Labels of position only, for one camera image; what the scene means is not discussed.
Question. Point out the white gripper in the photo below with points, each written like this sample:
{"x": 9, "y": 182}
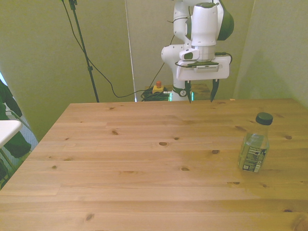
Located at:
{"x": 204, "y": 74}

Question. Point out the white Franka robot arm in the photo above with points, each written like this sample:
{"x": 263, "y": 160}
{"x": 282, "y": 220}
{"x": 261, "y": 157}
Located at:
{"x": 204, "y": 26}

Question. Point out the clear bottle with black cap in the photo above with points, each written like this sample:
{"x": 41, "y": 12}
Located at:
{"x": 255, "y": 149}

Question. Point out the yellow emergency stop button box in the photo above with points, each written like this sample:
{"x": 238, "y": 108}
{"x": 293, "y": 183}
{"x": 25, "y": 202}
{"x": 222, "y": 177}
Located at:
{"x": 158, "y": 88}

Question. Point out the white vertical strip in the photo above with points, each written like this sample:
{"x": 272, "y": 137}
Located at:
{"x": 131, "y": 53}

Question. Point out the black tripod stand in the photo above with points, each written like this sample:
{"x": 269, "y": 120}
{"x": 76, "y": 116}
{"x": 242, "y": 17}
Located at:
{"x": 83, "y": 48}

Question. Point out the dark green clothing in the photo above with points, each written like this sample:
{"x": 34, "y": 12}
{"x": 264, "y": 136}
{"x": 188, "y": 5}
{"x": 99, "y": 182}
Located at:
{"x": 12, "y": 144}

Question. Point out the white folding table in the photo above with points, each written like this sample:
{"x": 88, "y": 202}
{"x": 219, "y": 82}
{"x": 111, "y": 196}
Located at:
{"x": 8, "y": 131}

